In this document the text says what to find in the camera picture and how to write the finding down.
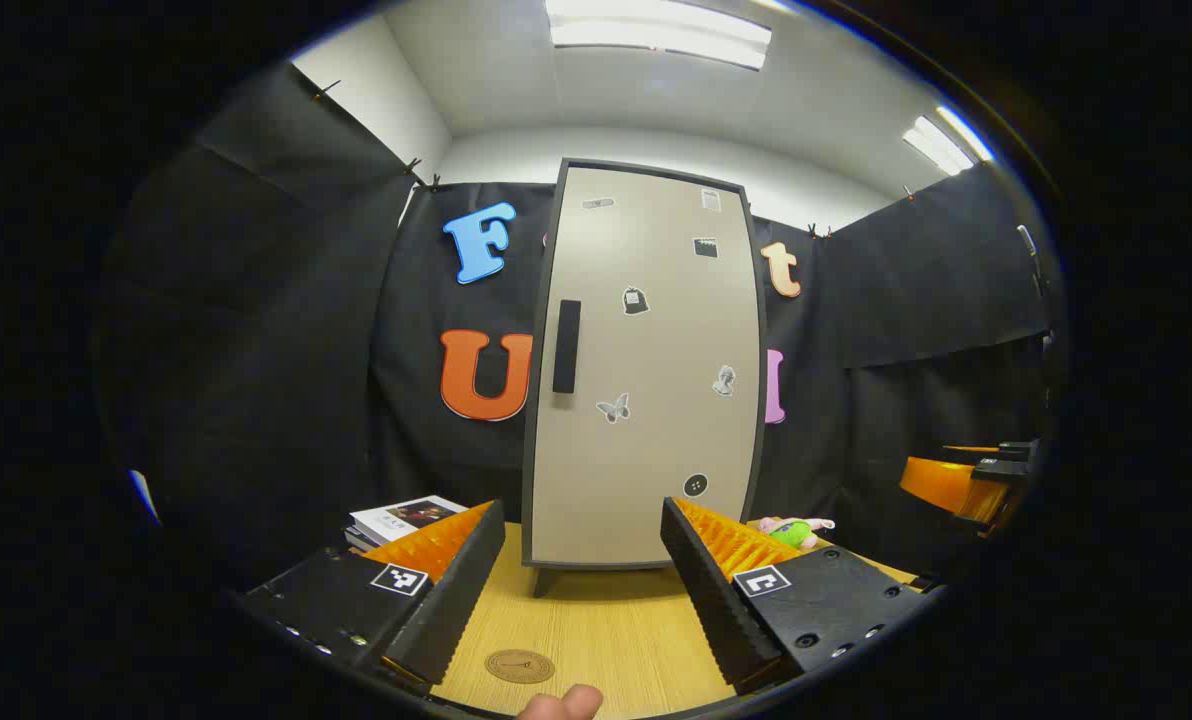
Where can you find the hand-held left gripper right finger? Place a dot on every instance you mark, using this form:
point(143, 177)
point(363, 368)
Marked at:
point(711, 595)

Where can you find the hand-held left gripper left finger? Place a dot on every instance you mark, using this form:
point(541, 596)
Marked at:
point(461, 590)

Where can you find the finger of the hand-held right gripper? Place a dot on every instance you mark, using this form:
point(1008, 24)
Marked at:
point(941, 485)

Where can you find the round brown coaster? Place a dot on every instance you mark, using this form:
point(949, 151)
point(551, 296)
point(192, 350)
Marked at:
point(519, 667)

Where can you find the beige cabinet door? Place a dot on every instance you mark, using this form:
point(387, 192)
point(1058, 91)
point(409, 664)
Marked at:
point(646, 450)

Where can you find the pink green plush toy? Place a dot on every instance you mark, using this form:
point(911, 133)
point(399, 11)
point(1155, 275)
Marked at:
point(794, 533)

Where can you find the black backdrop cloth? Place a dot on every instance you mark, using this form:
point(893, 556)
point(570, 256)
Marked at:
point(286, 350)

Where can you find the small ceiling light panel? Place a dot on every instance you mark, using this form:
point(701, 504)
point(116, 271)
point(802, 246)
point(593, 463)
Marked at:
point(941, 145)

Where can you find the long ceiling light panel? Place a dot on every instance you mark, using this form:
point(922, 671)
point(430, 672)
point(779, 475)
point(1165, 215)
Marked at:
point(656, 30)

